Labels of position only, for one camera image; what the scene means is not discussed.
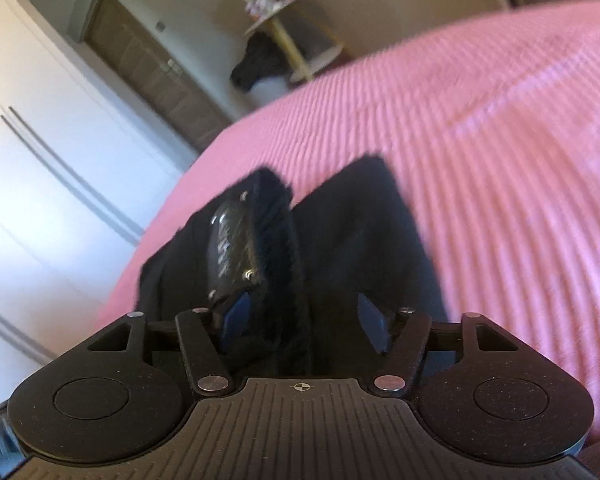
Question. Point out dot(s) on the white wardrobe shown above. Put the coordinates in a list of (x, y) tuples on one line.
[(45, 185)]

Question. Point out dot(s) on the wooden side table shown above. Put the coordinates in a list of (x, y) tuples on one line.
[(290, 45)]

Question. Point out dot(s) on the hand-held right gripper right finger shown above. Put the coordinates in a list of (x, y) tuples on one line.
[(375, 325)]

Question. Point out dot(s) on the pink ribbed blanket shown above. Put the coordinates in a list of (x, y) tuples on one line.
[(505, 160)]

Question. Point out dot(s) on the wooden door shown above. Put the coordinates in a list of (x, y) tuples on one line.
[(165, 75)]

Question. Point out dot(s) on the pile of black clothes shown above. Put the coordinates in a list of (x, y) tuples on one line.
[(260, 60)]

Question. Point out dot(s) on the black pants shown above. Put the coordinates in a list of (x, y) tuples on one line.
[(340, 240)]

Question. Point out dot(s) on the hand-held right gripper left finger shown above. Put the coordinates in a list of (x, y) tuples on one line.
[(235, 320)]

